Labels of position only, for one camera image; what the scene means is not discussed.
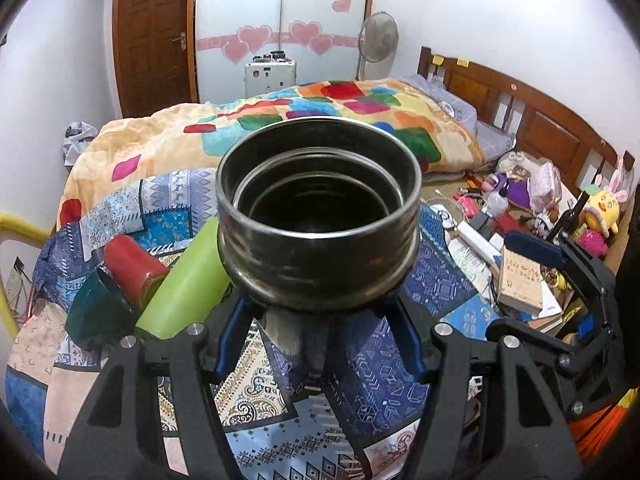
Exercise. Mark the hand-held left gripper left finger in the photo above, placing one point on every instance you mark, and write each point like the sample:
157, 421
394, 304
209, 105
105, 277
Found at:
234, 332

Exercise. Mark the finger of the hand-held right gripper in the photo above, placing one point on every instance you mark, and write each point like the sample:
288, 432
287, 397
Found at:
542, 249
545, 344

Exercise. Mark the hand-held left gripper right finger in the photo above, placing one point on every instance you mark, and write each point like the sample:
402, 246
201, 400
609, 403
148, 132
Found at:
409, 342

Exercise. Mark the stainless steel cup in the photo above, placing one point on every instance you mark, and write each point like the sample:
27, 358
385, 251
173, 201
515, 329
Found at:
320, 220

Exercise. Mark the light green cup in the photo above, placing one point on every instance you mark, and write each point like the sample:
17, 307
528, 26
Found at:
185, 280

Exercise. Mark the red cup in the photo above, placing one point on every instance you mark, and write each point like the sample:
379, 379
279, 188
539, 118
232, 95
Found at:
134, 265

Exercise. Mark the dark green cup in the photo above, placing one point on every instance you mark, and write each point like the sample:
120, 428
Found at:
97, 312

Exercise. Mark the beige book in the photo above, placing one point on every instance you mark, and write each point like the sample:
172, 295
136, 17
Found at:
520, 280

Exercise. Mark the dark glass bottle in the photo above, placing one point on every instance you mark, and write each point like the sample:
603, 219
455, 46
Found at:
567, 217

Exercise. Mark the pink fuzzy plush toy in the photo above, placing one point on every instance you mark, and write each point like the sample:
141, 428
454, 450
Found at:
595, 244

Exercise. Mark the blue patterned blanket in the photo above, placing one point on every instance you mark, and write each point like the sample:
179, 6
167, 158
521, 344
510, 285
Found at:
365, 375

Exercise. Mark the pink quilted bag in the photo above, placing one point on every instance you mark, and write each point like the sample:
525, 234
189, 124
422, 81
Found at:
546, 185

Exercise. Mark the purple plush toy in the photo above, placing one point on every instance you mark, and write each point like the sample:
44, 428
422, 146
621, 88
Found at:
515, 190

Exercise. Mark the clear plastic bottle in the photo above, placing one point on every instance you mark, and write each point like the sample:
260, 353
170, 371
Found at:
497, 201

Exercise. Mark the yellow chick plush toy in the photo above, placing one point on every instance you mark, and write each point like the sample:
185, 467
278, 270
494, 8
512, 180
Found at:
605, 205

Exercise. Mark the wooden bed headboard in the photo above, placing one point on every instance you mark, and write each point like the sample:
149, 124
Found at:
545, 125

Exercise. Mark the grey pillow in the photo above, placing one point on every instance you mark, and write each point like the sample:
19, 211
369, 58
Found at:
445, 100

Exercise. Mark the orange multicoloured fleece blanket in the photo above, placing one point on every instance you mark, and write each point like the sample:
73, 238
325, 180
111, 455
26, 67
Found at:
165, 145

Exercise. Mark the grey cloth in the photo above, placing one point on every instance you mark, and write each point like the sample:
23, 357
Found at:
77, 142

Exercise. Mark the standing fan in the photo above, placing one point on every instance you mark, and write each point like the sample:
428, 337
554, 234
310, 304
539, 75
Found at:
378, 35

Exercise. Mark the brown wooden door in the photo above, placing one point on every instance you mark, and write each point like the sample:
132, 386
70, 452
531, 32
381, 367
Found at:
150, 35

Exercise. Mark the frosted glass door with hearts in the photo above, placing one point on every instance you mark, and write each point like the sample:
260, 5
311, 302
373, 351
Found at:
280, 5

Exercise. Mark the yellow metal rail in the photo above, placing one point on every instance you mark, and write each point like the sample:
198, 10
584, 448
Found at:
10, 222

